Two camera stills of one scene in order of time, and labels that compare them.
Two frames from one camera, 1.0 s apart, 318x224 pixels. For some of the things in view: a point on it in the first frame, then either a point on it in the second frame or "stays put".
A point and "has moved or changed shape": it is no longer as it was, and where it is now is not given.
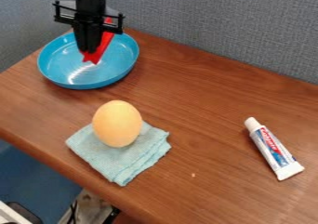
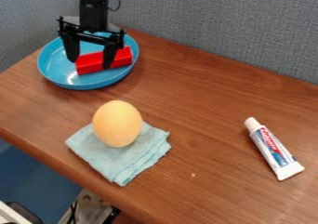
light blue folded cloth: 120,164 stays put
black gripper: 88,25 → 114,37
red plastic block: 106,39 has moved or changed shape
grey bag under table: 89,209 stays put
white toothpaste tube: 279,161 stays put
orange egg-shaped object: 116,124 stays put
